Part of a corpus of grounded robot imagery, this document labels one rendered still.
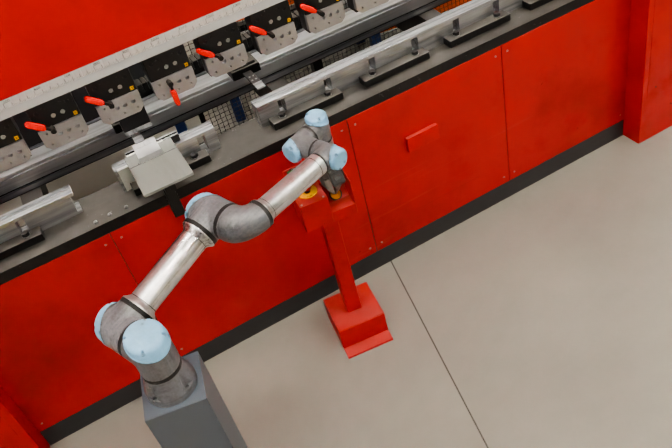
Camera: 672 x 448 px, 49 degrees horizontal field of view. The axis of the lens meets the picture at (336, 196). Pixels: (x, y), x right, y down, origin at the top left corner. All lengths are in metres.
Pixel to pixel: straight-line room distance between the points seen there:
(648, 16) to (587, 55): 0.29
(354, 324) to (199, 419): 1.01
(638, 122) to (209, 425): 2.54
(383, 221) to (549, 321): 0.80
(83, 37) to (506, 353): 1.92
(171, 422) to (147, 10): 1.28
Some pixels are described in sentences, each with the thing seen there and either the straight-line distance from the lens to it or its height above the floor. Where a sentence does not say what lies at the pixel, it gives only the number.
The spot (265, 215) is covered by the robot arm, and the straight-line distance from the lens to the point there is 2.18.
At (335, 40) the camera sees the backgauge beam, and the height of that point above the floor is 0.94.
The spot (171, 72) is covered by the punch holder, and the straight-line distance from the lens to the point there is 2.63.
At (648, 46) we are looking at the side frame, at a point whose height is 0.55.
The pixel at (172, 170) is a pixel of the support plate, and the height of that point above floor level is 1.00.
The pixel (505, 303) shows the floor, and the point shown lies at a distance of 3.20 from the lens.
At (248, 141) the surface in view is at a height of 0.88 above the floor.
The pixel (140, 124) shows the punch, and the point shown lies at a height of 1.09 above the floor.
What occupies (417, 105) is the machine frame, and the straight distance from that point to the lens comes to 3.03.
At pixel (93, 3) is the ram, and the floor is 1.56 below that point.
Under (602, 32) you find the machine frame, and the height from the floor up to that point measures 0.65.
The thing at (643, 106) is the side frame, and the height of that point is 0.22.
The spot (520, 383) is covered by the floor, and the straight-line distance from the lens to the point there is 2.96.
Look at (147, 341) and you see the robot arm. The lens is 2.07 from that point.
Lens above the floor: 2.44
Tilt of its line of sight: 40 degrees down
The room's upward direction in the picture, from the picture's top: 15 degrees counter-clockwise
